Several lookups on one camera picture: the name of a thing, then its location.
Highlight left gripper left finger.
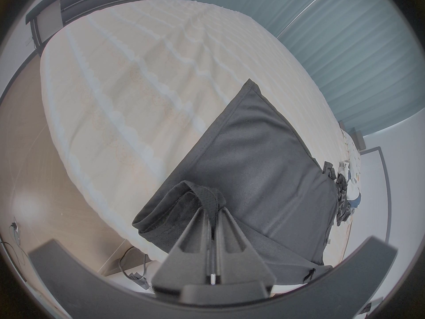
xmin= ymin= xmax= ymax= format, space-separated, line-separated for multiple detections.
xmin=152 ymin=207 xmax=214 ymax=294

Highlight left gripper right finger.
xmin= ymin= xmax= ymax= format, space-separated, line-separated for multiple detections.
xmin=215 ymin=207 xmax=276 ymax=285

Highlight black T-shirt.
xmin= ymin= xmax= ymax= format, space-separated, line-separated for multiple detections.
xmin=132 ymin=78 xmax=339 ymax=283

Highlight pile of clothes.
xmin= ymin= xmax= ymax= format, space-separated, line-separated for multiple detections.
xmin=338 ymin=160 xmax=362 ymax=209

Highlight bed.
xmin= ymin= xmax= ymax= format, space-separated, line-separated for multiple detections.
xmin=40 ymin=0 xmax=390 ymax=278

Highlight grey bedside table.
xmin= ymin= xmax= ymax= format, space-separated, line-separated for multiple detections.
xmin=339 ymin=121 xmax=365 ymax=149

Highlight blue-green curtain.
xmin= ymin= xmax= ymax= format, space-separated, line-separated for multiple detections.
xmin=179 ymin=0 xmax=344 ymax=38
xmin=276 ymin=0 xmax=419 ymax=136

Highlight black cable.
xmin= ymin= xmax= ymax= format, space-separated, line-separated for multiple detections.
xmin=119 ymin=246 xmax=148 ymax=290

